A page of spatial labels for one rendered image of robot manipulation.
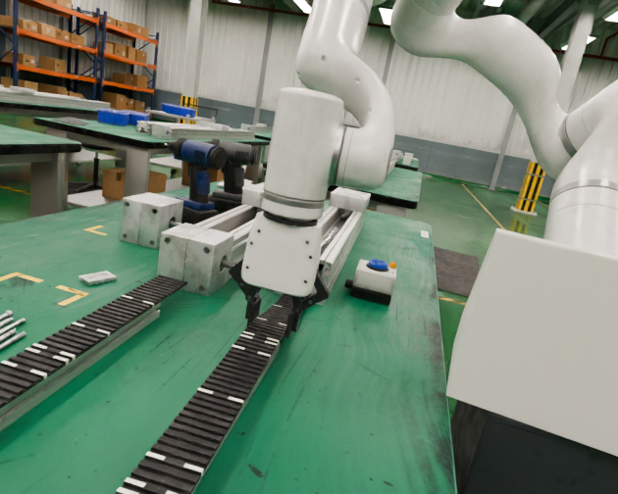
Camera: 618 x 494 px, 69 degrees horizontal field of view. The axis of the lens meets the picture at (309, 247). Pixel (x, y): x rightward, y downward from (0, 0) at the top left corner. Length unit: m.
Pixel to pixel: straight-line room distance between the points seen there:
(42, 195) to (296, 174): 2.21
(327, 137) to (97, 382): 0.39
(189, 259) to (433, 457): 0.48
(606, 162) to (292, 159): 0.50
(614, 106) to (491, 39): 0.22
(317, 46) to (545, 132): 0.47
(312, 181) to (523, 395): 0.38
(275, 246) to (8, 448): 0.35
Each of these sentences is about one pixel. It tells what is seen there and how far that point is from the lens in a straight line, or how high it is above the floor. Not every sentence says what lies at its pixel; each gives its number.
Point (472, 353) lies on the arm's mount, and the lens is 0.64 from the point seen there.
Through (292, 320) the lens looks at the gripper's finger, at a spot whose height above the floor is 0.83.
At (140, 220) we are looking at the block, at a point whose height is 0.84.
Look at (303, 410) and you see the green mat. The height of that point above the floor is 0.78.
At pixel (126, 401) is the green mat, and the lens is 0.55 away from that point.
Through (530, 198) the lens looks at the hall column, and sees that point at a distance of 10.98.
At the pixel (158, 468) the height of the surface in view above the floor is 0.81.
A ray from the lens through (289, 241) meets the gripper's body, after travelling 0.59.
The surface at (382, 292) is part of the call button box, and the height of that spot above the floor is 0.80.
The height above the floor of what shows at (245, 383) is 0.81.
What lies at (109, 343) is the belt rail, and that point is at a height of 0.79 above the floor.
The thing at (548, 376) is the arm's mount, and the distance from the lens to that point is 0.65.
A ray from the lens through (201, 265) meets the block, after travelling 0.78.
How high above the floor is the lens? 1.10
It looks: 16 degrees down
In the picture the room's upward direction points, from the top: 11 degrees clockwise
